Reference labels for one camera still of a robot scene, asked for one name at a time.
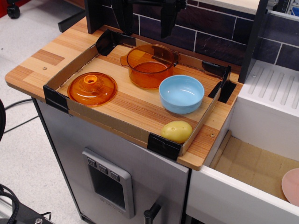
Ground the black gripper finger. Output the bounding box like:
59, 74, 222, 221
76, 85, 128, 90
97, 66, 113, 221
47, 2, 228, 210
111, 0, 133, 35
161, 0, 178, 38

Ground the orange transparent pot lid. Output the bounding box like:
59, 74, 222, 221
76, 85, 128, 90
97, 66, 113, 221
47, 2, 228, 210
67, 72, 118, 107

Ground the orange transparent pot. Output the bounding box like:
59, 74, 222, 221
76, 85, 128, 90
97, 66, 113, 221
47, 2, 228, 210
120, 44, 180, 90

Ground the light blue bowl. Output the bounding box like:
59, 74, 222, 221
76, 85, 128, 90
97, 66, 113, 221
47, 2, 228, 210
159, 75, 205, 114

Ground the black chair caster wheel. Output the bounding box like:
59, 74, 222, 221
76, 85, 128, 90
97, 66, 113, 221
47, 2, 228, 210
7, 0, 21, 19

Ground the yellow plastic potato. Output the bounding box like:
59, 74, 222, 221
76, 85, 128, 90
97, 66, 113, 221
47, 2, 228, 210
161, 121, 193, 144

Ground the cardboard fence with black tape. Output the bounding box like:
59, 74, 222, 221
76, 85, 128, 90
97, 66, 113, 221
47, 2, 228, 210
43, 29, 241, 168

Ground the grey toy oven cabinet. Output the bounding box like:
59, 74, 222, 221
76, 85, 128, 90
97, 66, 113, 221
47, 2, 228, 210
34, 100, 189, 224

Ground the white toy sink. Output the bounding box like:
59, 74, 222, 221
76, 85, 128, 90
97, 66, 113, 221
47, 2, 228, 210
186, 61, 299, 224

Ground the pink plate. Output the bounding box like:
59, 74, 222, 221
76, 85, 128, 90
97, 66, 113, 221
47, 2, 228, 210
281, 168, 299, 206

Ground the black upright post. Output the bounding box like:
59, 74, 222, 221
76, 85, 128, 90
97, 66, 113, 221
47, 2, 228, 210
84, 0, 111, 34

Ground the black right shelf post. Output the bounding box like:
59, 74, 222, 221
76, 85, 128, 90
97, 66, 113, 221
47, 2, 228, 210
238, 0, 268, 84

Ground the black floor cable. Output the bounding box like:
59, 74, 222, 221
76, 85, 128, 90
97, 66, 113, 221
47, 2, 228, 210
3, 98, 39, 134

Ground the black oven door handle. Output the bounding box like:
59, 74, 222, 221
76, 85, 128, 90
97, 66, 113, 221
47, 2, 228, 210
143, 203, 161, 224

